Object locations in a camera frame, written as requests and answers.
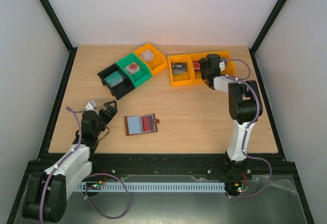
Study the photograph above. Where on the yellow bin far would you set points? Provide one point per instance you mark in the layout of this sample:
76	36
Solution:
229	66

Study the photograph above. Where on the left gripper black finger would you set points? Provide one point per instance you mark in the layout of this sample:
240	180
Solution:
106	108
109	116

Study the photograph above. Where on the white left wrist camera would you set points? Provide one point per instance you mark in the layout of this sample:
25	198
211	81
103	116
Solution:
91	105

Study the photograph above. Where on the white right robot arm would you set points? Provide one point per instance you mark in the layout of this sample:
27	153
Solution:
244	105

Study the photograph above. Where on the red white card stack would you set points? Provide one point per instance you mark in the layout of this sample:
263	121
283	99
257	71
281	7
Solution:
132	68

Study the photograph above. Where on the white slotted cable duct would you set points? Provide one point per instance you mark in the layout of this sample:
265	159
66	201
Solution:
138	187

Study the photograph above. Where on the brown leather card holder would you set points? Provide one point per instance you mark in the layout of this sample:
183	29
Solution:
133	125

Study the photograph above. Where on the black bin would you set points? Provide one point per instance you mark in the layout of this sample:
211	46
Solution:
120	90

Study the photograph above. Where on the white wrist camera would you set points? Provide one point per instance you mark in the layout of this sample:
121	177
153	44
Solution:
222	64
91	105

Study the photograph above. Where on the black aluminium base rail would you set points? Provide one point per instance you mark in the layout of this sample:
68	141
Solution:
198	165

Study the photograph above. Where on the black frame post right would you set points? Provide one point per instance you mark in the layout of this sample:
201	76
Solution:
267	25

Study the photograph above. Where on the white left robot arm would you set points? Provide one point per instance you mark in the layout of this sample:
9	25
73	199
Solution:
48	191

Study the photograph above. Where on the teal card stack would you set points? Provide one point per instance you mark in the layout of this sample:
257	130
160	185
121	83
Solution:
114	79

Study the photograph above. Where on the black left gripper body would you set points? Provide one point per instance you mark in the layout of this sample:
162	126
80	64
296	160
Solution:
105	121

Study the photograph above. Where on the black frame post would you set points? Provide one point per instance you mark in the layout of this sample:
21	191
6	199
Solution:
57	24
267	25

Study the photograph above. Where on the yellow bin near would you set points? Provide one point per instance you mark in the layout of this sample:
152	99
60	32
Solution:
184	79

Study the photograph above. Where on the grey VIP card stack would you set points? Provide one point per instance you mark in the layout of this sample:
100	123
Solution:
178	68

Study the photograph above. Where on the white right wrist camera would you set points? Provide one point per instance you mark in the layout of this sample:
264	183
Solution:
222	64

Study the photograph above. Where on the green bin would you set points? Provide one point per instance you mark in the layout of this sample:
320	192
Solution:
140	77

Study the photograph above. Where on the yellow bin middle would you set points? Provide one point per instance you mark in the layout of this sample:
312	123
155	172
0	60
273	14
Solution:
195	57

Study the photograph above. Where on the black frame post left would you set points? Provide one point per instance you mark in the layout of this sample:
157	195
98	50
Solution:
57	24

